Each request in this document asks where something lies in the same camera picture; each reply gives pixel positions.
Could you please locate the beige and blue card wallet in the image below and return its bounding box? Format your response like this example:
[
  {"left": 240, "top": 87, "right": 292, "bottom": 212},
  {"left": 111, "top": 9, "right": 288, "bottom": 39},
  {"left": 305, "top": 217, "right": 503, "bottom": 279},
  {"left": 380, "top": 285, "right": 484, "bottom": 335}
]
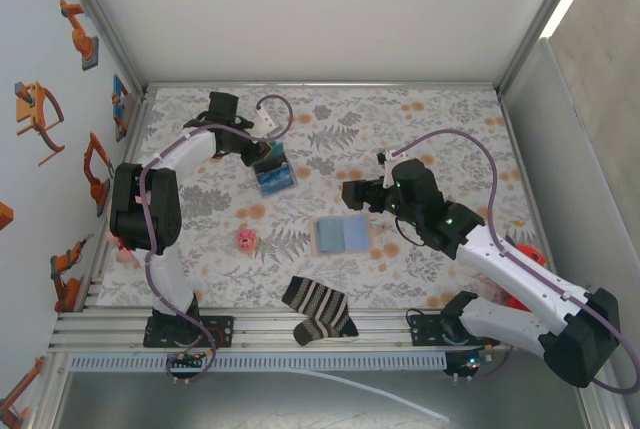
[{"left": 309, "top": 214, "right": 374, "bottom": 257}]

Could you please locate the black VIP card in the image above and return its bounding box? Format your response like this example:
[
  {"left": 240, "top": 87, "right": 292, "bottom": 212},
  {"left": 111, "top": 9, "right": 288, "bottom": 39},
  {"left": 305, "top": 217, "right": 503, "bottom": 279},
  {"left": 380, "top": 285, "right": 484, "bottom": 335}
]
[{"left": 255, "top": 156, "right": 291, "bottom": 175}]

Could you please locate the blue plastic card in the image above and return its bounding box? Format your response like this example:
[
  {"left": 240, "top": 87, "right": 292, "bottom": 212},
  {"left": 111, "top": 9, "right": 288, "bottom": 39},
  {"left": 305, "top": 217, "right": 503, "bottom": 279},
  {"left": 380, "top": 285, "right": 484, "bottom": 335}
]
[{"left": 257, "top": 168, "right": 297, "bottom": 198}]

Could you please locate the clear acrylic card stand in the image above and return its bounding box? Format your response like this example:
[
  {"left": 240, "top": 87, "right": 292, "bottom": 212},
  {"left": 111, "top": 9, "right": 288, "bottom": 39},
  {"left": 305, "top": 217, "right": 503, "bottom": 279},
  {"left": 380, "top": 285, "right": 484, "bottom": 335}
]
[{"left": 251, "top": 142, "right": 300, "bottom": 200}]

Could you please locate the floral printed tablecloth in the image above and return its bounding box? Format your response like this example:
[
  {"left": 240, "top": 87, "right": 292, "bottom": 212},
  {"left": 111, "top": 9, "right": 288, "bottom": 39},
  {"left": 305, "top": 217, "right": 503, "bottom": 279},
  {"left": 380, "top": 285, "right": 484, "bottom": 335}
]
[{"left": 97, "top": 86, "right": 551, "bottom": 310}]

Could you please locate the small pink bear figurine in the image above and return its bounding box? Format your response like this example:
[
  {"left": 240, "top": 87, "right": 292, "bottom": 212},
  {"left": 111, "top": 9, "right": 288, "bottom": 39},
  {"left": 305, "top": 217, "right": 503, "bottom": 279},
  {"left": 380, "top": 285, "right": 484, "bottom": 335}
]
[{"left": 237, "top": 228, "right": 259, "bottom": 253}]

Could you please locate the black and beige striped sock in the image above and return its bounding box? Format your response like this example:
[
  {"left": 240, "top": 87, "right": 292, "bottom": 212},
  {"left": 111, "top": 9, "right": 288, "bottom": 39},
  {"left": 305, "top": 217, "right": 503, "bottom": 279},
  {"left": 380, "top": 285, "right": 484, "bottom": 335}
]
[{"left": 281, "top": 275, "right": 360, "bottom": 348}]

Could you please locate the red plush monster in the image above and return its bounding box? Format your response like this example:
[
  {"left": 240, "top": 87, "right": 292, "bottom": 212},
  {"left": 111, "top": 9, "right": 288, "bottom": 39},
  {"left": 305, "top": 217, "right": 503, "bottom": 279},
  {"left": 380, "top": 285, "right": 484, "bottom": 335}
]
[{"left": 502, "top": 234, "right": 549, "bottom": 311}]

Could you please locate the small circuit board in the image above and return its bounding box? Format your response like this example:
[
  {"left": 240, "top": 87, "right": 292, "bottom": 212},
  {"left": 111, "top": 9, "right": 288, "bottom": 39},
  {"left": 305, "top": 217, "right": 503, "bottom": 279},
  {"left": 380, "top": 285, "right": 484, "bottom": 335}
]
[
  {"left": 443, "top": 348, "right": 496, "bottom": 381},
  {"left": 168, "top": 352, "right": 205, "bottom": 371}
]

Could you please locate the pink plush doll polka dress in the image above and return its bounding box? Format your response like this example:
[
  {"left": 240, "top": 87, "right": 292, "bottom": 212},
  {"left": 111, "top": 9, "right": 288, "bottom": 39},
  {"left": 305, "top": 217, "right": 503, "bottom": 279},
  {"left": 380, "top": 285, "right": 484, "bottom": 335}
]
[{"left": 104, "top": 231, "right": 144, "bottom": 268}]

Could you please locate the thin white plastic tube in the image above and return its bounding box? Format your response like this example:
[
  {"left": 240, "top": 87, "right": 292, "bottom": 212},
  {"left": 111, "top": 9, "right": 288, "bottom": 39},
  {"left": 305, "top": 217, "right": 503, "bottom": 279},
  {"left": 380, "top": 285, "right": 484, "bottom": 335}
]
[{"left": 279, "top": 367, "right": 451, "bottom": 423}]

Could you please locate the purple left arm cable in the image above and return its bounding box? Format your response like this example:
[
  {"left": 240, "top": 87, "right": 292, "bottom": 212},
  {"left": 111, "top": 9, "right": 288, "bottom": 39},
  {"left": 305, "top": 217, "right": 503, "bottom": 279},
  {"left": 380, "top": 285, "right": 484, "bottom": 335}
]
[{"left": 134, "top": 93, "right": 296, "bottom": 386}]

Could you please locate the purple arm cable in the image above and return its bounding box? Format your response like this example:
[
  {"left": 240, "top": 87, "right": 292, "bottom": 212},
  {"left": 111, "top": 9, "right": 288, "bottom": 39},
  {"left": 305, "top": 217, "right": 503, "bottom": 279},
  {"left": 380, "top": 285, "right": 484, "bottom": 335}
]
[
  {"left": 134, "top": 93, "right": 296, "bottom": 386},
  {"left": 394, "top": 127, "right": 640, "bottom": 395}
]

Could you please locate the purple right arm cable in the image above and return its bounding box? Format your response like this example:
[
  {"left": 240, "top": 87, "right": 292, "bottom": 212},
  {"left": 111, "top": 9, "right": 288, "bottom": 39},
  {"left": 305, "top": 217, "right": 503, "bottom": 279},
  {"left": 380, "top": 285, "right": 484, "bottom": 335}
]
[{"left": 394, "top": 127, "right": 640, "bottom": 395}]

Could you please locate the aluminium extrusion frame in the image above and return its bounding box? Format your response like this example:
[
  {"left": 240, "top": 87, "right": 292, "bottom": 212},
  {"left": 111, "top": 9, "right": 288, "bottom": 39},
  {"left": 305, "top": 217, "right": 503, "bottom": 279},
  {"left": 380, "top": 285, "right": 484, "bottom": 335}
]
[{"left": 47, "top": 0, "right": 631, "bottom": 429}]

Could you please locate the blue and orange wall sticker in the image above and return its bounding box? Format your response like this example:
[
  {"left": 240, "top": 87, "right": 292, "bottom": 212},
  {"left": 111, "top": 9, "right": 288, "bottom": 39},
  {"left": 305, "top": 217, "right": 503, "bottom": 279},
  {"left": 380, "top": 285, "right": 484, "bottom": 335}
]
[{"left": 110, "top": 73, "right": 132, "bottom": 143}]

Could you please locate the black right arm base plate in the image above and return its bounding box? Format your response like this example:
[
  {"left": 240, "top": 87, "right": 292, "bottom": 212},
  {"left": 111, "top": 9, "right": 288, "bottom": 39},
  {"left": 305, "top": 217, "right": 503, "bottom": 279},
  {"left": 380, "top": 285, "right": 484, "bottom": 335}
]
[{"left": 409, "top": 309, "right": 501, "bottom": 349}]

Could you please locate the white slotted cable duct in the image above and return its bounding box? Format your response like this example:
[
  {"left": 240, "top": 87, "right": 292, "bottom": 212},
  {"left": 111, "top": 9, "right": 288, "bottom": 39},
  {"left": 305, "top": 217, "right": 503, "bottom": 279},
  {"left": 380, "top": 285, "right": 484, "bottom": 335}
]
[{"left": 68, "top": 352, "right": 447, "bottom": 373}]

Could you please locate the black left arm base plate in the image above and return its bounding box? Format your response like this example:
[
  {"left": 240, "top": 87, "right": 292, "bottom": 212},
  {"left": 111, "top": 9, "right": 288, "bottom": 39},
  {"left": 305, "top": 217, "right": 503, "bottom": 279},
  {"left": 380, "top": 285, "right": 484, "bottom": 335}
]
[{"left": 143, "top": 316, "right": 235, "bottom": 349}]

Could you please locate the orange claw machine wall sticker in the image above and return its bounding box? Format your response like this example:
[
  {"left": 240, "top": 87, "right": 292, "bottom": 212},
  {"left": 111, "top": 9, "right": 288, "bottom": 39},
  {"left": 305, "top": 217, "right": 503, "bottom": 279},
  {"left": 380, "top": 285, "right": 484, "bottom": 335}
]
[{"left": 13, "top": 81, "right": 66, "bottom": 166}]

